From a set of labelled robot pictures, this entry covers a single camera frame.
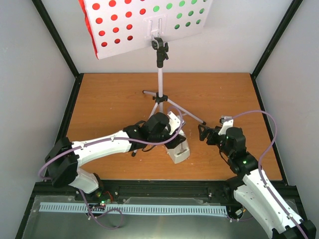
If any light blue slotted cable duct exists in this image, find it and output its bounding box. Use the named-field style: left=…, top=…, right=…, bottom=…
left=38, top=202, right=227, bottom=217

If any white perforated stand desk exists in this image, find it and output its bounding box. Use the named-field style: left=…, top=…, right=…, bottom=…
left=84, top=0, right=213, bottom=60

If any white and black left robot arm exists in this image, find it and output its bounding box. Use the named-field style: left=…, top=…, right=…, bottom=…
left=45, top=112, right=190, bottom=201

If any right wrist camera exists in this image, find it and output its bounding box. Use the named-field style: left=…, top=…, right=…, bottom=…
left=218, top=116, right=234, bottom=135

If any white metronome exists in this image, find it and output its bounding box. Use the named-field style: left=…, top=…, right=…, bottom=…
left=166, top=130, right=190, bottom=164

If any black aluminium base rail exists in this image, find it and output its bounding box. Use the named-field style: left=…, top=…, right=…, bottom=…
left=32, top=180, right=301, bottom=205

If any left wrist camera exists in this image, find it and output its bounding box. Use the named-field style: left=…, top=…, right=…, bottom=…
left=166, top=111, right=180, bottom=135

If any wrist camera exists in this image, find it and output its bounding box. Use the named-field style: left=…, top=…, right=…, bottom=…
left=166, top=111, right=180, bottom=135
left=218, top=116, right=234, bottom=135

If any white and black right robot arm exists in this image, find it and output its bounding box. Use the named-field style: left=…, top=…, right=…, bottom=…
left=198, top=123, right=317, bottom=239

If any white tripod music stand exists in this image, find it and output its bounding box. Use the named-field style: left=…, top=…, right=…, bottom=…
left=143, top=37, right=206, bottom=142

